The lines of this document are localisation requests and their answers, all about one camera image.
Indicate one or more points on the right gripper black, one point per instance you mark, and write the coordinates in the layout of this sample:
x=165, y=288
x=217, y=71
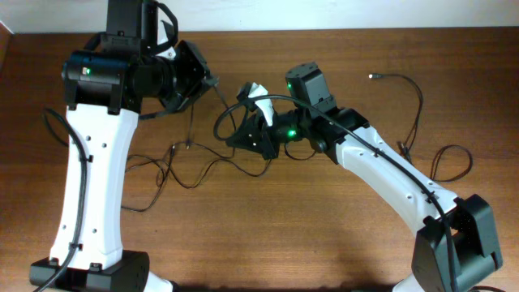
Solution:
x=262, y=139

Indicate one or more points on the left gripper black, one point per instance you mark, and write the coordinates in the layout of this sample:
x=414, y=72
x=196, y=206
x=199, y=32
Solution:
x=203, y=81

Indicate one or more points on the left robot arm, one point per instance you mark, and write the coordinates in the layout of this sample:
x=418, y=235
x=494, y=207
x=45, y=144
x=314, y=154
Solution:
x=138, y=55

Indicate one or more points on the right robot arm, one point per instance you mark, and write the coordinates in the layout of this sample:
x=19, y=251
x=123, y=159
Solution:
x=456, y=244

